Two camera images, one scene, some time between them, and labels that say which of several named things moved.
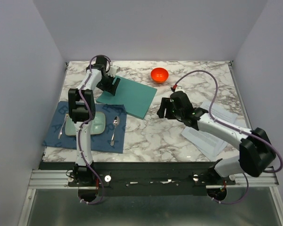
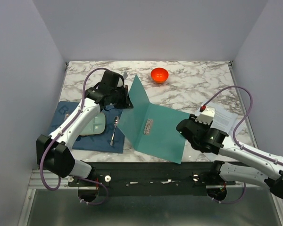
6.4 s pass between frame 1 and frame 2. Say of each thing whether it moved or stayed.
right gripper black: moved
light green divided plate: stayed
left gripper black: moved
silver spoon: stayed
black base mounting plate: stayed
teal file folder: moved
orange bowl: stayed
